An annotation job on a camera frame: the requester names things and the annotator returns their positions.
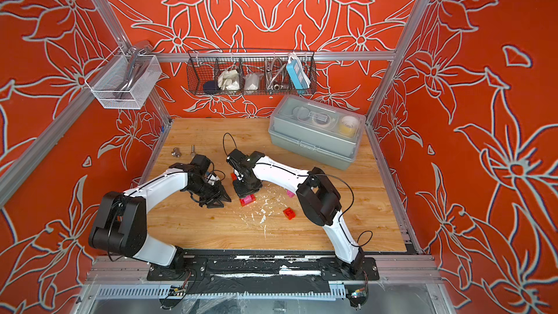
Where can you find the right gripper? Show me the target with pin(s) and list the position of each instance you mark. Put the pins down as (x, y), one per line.
(240, 192)

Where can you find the aluminium frame rail right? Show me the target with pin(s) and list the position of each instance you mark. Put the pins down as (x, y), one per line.
(406, 229)

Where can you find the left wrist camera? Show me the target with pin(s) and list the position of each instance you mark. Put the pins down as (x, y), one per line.
(212, 178)

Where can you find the blue white box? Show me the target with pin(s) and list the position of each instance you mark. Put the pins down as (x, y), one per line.
(299, 78)

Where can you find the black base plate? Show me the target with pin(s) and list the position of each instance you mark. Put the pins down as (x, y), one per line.
(201, 265)

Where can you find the dark blue round object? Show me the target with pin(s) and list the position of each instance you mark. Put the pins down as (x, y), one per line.
(211, 87)

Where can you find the clear plastic wall bin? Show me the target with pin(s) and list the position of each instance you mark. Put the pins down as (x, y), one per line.
(106, 83)

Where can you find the white crumpled cloth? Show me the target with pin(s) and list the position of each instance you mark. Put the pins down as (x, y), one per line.
(229, 80)

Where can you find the black wire basket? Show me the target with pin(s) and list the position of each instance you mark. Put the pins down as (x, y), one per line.
(207, 64)

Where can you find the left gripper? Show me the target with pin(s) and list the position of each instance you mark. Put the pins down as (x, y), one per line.
(218, 195)

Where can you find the yellow tape roll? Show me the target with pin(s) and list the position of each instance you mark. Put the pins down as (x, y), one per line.
(348, 126)

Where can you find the long red lego brick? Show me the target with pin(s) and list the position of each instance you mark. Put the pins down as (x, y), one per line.
(242, 202)

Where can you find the clear plastic storage box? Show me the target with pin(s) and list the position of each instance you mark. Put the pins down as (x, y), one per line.
(310, 129)

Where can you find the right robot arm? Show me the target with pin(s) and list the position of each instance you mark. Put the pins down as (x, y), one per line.
(318, 197)

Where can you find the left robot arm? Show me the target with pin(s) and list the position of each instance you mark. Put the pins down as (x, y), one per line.
(121, 228)

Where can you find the metal tongs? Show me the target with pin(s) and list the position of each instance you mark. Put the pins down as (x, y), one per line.
(138, 62)

